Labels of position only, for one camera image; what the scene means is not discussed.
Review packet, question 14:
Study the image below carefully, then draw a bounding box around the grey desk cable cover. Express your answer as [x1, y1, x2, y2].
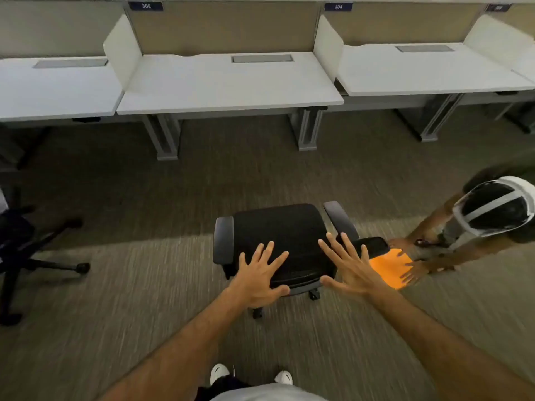
[232, 53, 294, 64]
[395, 44, 455, 53]
[33, 58, 109, 70]

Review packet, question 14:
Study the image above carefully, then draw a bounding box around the orange cloth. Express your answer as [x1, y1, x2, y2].
[368, 248, 414, 291]

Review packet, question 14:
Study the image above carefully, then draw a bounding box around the person's left forearm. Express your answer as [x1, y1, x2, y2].
[98, 287, 256, 401]

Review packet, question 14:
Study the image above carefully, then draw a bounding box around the white desk divider panel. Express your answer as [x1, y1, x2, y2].
[463, 14, 535, 83]
[313, 14, 344, 83]
[103, 14, 143, 91]

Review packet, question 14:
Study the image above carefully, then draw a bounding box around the black swivel chair base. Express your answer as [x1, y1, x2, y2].
[0, 185, 91, 327]

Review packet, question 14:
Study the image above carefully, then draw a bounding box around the white headset with black visor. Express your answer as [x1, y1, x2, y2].
[452, 175, 535, 238]

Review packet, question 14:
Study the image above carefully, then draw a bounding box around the person's right hand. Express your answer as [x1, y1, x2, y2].
[318, 232, 392, 304]

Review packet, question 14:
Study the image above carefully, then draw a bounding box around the person's left hand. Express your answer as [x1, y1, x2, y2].
[228, 241, 291, 310]

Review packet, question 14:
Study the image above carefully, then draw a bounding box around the black office chair with armrests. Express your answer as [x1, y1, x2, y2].
[213, 200, 391, 320]

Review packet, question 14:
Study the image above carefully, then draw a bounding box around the white office desk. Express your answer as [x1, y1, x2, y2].
[0, 57, 124, 172]
[116, 52, 344, 162]
[335, 42, 535, 143]

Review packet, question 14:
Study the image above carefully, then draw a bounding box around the person's right forearm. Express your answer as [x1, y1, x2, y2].
[370, 287, 535, 401]

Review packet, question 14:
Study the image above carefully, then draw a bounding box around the person's grey shirt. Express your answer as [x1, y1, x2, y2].
[196, 376, 332, 401]

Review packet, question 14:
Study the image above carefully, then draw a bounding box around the beige partition screen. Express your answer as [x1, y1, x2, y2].
[127, 1, 321, 56]
[0, 0, 127, 60]
[323, 2, 486, 47]

